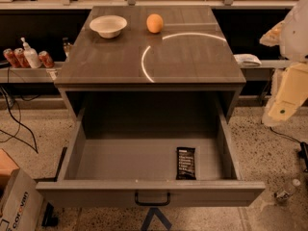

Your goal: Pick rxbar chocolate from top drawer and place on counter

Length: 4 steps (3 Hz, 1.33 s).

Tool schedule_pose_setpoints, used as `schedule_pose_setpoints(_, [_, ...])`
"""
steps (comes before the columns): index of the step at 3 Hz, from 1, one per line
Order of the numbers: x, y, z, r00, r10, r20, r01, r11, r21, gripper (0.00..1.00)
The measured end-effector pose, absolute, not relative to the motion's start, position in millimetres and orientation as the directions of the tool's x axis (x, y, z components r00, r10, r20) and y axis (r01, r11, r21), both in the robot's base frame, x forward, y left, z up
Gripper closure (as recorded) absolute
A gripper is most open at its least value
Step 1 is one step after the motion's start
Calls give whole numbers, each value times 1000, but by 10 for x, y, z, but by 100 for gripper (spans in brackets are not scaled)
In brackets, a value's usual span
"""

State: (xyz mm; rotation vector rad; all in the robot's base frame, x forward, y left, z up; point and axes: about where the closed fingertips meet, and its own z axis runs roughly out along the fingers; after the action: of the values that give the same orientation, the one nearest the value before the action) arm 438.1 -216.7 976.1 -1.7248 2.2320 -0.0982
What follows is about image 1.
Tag black floor cable left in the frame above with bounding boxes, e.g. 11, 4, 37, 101
0, 85, 39, 155

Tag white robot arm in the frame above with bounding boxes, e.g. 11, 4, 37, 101
260, 0, 308, 127

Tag open grey top drawer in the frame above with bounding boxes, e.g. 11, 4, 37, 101
37, 91, 265, 207

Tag red soda can middle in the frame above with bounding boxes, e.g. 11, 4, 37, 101
13, 48, 30, 68

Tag black rxbar chocolate bar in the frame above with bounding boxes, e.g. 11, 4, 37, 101
176, 147, 196, 180

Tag red soda can right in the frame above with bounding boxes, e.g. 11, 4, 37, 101
38, 51, 54, 68

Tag small clear glass bottle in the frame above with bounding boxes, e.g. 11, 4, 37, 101
63, 38, 71, 56

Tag grey wooden cabinet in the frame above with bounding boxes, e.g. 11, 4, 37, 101
53, 5, 247, 124

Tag red soda can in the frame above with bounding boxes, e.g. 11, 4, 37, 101
13, 48, 30, 68
3, 48, 20, 67
38, 51, 54, 68

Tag white pump bottle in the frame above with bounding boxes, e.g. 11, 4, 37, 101
21, 38, 41, 68

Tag red soda can left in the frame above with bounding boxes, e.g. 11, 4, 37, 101
3, 48, 20, 67

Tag black floor cable right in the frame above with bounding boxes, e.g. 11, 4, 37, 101
269, 126, 304, 144

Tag white paper bowl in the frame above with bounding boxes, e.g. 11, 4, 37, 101
90, 15, 127, 39

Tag clear plastic water bottle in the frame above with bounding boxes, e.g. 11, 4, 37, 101
274, 179, 300, 201

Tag orange fruit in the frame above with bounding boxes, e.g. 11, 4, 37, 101
146, 13, 164, 34

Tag cardboard box with print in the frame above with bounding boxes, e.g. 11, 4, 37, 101
0, 149, 43, 231

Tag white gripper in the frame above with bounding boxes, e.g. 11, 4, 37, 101
259, 21, 308, 127

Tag black drawer handle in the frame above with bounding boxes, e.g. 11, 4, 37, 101
134, 192, 171, 207

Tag folded white cloth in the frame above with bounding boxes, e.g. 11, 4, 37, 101
234, 54, 262, 66

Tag black floor cable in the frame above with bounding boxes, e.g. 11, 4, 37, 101
269, 126, 304, 144
0, 85, 39, 155

